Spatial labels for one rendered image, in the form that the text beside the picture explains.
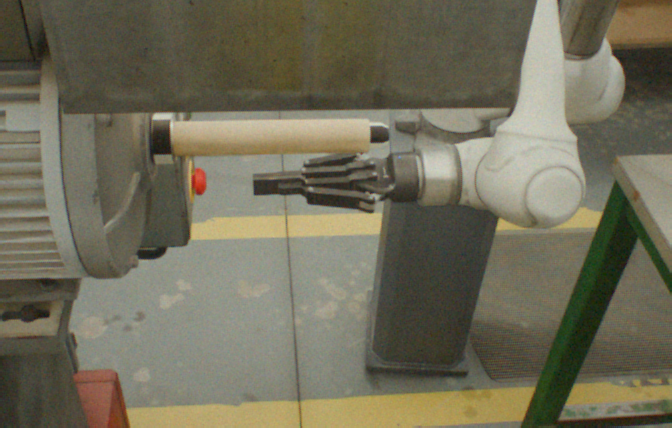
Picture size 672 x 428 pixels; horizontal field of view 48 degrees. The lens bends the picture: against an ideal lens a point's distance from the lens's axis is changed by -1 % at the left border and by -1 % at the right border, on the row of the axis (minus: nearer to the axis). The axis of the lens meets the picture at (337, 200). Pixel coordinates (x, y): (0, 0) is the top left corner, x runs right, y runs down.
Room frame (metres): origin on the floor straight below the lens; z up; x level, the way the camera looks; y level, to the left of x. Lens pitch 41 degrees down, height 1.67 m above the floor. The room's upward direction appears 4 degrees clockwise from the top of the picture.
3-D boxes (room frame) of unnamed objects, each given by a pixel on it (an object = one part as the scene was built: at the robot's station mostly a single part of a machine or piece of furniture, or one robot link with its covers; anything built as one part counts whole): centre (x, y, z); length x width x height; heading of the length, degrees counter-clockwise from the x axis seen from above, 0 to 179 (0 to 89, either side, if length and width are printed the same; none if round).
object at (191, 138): (0.57, 0.07, 1.25); 0.18 x 0.03 x 0.03; 98
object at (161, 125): (0.55, 0.16, 1.25); 0.05 x 0.02 x 0.05; 8
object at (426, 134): (1.37, -0.22, 0.73); 0.22 x 0.18 x 0.06; 91
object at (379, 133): (0.58, -0.03, 1.25); 0.02 x 0.02 x 0.02; 8
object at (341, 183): (0.84, 0.00, 0.97); 0.11 x 0.01 x 0.04; 101
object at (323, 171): (0.86, 0.00, 0.97); 0.11 x 0.01 x 0.04; 98
